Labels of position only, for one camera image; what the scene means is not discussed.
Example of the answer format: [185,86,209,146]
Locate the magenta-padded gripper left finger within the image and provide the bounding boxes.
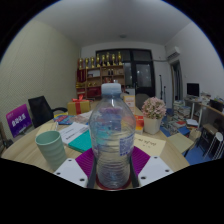
[53,148,98,190]

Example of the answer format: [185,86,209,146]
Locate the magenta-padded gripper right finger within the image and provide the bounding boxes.
[128,145,175,189]

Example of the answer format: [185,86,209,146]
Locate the clear plastic water bottle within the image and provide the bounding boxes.
[88,82,137,190]

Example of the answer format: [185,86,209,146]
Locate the yellow paper envelope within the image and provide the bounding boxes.
[133,133,167,158]

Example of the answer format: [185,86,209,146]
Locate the pale green cup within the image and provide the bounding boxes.
[34,130,68,172]

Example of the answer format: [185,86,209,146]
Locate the teal notebook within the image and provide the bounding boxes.
[67,129,93,154]

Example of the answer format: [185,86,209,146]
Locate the small light wooden table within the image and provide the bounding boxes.
[166,132,195,154]

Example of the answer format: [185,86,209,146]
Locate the white printed paper sheet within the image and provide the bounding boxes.
[59,121,90,145]

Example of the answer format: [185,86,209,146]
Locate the orange book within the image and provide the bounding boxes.
[134,114,145,135]

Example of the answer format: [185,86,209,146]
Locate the blue printed book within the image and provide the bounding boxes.
[53,114,76,126]

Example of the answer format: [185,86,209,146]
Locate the pink flowers in white pot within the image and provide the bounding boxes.
[141,96,167,136]

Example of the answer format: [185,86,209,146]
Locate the yellow gift box red ribbon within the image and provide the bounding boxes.
[67,94,92,116]

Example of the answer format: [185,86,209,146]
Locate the stack of books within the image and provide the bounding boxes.
[172,99,192,126]

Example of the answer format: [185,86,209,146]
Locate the black office chair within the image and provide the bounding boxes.
[27,95,69,129]

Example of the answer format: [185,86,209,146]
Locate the dark wooden stool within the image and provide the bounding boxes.
[201,123,219,148]

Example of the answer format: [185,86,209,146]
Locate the grey upholstered chair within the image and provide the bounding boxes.
[134,93,151,109]

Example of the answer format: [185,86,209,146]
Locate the purple sign board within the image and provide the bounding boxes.
[5,103,33,138]

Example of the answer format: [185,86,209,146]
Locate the small standing picture card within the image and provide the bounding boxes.
[123,94,137,116]

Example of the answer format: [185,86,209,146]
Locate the black tripod stand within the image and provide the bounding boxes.
[158,74,168,104]

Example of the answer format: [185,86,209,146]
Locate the cluttered wooden side desk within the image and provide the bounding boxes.
[199,97,224,134]

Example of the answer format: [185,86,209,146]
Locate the black computer monitor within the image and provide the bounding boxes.
[186,82,200,98]

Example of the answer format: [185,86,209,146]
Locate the dark glass double door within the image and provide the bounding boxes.
[95,48,156,99]

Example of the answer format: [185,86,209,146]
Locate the wooden shelf unit with trophies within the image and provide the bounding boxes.
[75,51,126,99]

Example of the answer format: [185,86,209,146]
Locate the white wall air conditioner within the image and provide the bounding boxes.
[165,46,182,62]

